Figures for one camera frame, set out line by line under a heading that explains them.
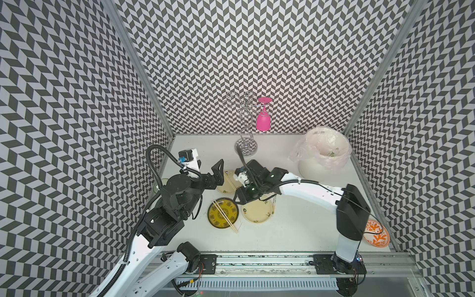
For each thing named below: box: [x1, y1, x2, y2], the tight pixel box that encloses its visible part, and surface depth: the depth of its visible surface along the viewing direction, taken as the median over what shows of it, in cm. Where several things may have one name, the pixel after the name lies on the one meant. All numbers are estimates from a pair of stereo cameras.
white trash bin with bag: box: [288, 126, 353, 181], surface depth 88 cm
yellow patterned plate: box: [207, 197, 239, 229], surface depth 87 cm
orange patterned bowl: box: [363, 219, 391, 248], surface depth 80 cm
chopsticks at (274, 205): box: [271, 196, 277, 215], surface depth 90 cm
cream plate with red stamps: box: [241, 198, 273, 224], surface depth 87 cm
